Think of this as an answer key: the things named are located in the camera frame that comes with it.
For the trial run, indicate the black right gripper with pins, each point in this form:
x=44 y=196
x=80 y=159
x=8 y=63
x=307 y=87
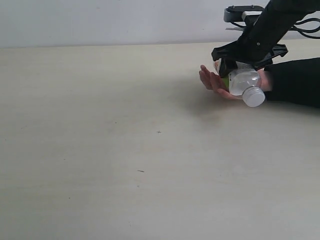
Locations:
x=258 y=43

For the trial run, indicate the milky white drink bottle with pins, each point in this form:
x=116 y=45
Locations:
x=243 y=82

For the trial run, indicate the black sleeved forearm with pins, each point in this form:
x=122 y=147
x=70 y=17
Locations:
x=296 y=82

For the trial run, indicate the person's bare hand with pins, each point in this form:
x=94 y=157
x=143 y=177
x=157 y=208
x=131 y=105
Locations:
x=213 y=82

